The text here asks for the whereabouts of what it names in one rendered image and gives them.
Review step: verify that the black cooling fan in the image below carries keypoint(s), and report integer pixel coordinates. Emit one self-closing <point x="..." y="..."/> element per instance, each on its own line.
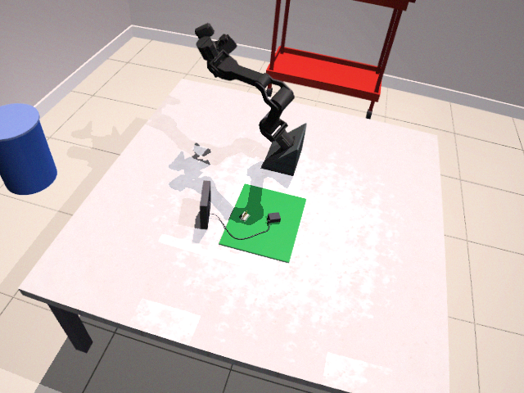
<point x="205" y="204"/>

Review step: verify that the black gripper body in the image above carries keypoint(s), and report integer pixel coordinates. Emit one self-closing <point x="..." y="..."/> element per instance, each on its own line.
<point x="205" y="30"/>

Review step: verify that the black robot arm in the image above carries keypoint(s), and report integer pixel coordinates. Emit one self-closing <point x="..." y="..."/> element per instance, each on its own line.
<point x="230" y="70"/>

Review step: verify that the green circuit board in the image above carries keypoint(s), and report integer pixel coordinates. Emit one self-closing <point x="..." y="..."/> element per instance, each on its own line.
<point x="250" y="216"/>

